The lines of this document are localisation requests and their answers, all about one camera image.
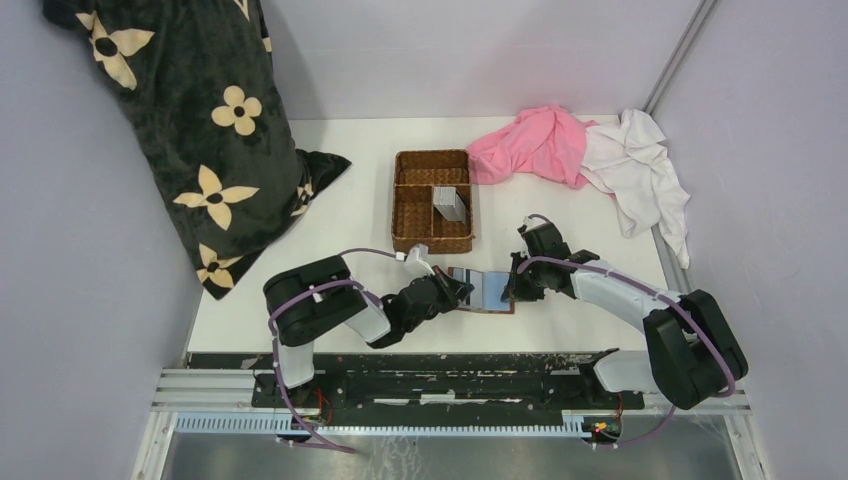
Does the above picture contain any grey cable duct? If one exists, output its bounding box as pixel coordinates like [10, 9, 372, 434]
[173, 412, 594, 440]

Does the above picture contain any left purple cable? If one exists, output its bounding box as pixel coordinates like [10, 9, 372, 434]
[267, 247, 407, 454]

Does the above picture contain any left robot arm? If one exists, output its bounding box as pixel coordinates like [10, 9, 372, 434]
[263, 244, 475, 407]

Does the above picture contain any grey card stack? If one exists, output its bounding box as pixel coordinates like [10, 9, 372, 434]
[432, 186, 469, 226]

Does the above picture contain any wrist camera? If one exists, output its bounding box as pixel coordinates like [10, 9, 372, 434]
[518, 214, 550, 233]
[395, 243, 434, 275]

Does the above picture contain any brown leather card holder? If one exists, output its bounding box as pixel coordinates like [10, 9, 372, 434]
[448, 267, 515, 315]

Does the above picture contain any white cloth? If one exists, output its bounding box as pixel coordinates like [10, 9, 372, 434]
[580, 109, 690, 269]

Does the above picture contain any black floral pillow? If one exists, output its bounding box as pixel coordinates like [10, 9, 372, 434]
[42, 1, 350, 299]

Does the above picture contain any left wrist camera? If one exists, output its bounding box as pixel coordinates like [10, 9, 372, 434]
[395, 243, 434, 275]

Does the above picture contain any pink cloth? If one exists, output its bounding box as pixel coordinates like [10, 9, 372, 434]
[466, 105, 596, 189]

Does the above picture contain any purple cable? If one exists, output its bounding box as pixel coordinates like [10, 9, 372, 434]
[515, 213, 738, 449]
[267, 247, 407, 454]

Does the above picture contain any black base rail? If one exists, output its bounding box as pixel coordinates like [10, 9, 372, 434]
[251, 352, 647, 419]

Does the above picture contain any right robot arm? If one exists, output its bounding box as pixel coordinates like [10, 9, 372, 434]
[502, 214, 749, 410]

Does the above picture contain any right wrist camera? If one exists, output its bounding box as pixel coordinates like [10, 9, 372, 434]
[518, 214, 550, 233]

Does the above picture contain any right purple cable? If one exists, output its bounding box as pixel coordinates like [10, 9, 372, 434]
[515, 213, 738, 449]

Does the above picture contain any brown woven basket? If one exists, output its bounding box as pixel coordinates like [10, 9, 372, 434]
[391, 149, 474, 254]

